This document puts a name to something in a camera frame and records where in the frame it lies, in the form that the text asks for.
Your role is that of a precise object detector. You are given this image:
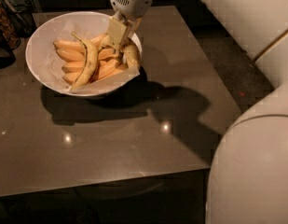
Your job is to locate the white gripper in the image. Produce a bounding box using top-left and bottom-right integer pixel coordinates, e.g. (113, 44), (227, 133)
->
(107, 0), (153, 50)

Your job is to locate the spotted yellow banana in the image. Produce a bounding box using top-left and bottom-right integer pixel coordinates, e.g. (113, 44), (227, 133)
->
(100, 35), (142, 71)

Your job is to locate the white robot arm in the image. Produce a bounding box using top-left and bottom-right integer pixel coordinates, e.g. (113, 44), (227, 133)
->
(182, 0), (288, 224)

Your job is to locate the white paper bowl liner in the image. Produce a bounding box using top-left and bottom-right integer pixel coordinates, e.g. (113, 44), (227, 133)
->
(48, 30), (142, 97)

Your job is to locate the yellow banana left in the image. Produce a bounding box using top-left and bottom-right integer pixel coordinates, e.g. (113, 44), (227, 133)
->
(71, 32), (99, 91)

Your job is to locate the white bowl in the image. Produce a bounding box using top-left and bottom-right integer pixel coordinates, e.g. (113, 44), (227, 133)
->
(25, 11), (140, 98)

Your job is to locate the bunch of orange bananas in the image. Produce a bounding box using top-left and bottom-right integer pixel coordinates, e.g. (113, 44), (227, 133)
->
(53, 33), (128, 89)

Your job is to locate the dark cluttered objects top-left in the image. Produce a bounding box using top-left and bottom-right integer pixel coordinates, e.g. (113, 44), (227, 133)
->
(0, 0), (35, 68)

